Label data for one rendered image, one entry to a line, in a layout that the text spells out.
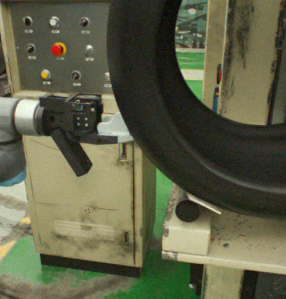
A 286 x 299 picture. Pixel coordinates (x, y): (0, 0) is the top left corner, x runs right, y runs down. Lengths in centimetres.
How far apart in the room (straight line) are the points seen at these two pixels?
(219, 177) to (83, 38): 93
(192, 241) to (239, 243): 11
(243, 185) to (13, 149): 47
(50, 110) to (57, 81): 74
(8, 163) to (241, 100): 59
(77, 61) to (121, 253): 89
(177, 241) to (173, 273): 114
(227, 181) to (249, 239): 22
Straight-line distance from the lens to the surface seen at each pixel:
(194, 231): 65
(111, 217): 156
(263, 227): 79
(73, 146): 71
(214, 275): 123
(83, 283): 178
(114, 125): 65
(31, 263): 194
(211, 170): 55
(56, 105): 68
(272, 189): 57
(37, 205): 167
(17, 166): 78
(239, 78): 91
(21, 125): 71
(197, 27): 975
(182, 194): 64
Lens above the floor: 125
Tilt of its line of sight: 23 degrees down
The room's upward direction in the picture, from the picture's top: straight up
